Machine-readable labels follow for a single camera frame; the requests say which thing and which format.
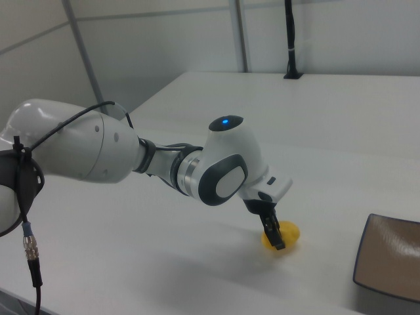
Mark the grey partition post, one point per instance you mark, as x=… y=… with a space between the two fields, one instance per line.
x=86 y=52
x=243 y=33

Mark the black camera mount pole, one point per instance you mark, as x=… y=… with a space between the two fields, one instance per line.
x=290 y=33

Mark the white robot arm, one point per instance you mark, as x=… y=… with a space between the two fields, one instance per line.
x=98 y=147

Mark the yellow potato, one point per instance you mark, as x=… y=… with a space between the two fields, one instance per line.
x=290 y=234

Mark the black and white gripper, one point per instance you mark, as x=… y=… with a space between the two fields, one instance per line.
x=277 y=185

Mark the brown square ceramic plate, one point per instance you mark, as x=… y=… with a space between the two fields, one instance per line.
x=390 y=252

